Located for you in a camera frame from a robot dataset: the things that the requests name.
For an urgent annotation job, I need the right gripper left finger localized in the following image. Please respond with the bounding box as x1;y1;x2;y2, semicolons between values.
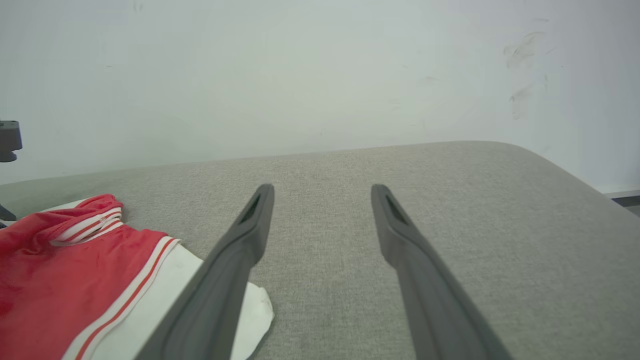
134;183;276;360

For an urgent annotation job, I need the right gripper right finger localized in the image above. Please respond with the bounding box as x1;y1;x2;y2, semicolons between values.
370;183;512;360

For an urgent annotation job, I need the red and white shirt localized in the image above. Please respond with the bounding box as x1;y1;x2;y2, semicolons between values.
0;193;275;360

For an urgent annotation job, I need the grey fabric sofa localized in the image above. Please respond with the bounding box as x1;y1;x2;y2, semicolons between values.
0;140;640;360

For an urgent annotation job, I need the grey metal stand pole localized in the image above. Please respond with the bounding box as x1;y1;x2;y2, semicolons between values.
0;119;24;230

